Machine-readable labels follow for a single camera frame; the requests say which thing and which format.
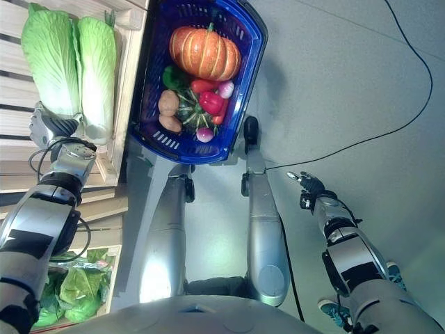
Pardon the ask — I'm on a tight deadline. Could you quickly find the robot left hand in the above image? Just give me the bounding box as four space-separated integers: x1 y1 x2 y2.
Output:
29 102 85 149

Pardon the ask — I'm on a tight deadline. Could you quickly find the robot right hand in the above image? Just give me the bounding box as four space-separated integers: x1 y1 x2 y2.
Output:
286 170 328 199

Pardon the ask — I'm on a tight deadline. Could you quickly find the large green napa cabbage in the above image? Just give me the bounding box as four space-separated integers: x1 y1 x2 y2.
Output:
21 3 83 118

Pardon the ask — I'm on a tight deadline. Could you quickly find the blue plastic shopping basket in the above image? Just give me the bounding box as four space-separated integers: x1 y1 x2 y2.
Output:
126 0 269 165

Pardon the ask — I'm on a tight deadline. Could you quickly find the pale green napa cabbage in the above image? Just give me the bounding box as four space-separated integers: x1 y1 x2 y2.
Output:
72 16 118 145

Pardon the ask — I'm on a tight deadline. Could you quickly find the robot right leg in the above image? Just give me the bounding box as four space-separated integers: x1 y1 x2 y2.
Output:
241 117 291 308

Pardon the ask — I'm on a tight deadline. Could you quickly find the robot leg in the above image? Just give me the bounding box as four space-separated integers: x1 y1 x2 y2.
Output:
138 164 196 304
241 117 291 308

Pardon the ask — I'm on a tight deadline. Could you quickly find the light wooden crate shelf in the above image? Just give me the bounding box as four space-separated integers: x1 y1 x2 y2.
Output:
0 0 151 223

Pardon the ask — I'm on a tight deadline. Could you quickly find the brown potato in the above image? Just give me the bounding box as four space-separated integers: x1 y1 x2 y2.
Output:
158 114 183 134
157 89 181 117

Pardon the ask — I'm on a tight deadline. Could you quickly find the pink round radish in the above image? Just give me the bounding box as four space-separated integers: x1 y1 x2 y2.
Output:
195 126 214 143

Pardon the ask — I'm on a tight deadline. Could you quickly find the green bell pepper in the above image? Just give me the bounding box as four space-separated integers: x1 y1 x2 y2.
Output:
162 65 191 90

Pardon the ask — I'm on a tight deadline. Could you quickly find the teal person's shoe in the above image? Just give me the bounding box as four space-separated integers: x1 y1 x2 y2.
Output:
385 260 408 292
317 298 353 332

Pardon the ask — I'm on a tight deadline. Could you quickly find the purple red onion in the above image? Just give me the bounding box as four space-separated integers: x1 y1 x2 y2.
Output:
217 80 235 100

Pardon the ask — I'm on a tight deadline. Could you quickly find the dark green striped squash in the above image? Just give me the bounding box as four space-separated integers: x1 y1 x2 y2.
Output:
175 89 220 136

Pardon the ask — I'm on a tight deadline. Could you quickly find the red bell pepper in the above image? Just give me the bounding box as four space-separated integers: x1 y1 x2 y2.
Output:
198 90 225 114

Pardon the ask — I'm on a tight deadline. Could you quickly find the red tomato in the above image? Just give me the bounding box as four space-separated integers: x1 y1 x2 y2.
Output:
190 79 220 95

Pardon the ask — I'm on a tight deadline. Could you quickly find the robot left leg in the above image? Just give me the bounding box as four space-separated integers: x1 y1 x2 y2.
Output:
138 164 196 304

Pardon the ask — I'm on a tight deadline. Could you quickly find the small wooden crate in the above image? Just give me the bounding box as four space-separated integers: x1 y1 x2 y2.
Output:
33 244 123 330

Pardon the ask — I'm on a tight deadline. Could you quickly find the orange ribbed pumpkin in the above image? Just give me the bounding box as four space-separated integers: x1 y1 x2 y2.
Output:
168 22 242 82

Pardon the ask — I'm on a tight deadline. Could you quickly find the green leaf lettuce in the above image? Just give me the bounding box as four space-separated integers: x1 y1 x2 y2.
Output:
58 267 102 323
33 271 65 328

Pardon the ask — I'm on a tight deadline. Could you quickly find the robot grey torso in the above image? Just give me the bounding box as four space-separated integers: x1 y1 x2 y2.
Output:
33 294 350 334

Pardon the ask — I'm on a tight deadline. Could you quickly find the black cable along leg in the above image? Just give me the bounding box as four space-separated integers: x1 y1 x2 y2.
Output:
280 221 306 323

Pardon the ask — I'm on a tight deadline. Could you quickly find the black floor cable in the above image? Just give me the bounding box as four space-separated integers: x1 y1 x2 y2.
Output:
265 0 434 172

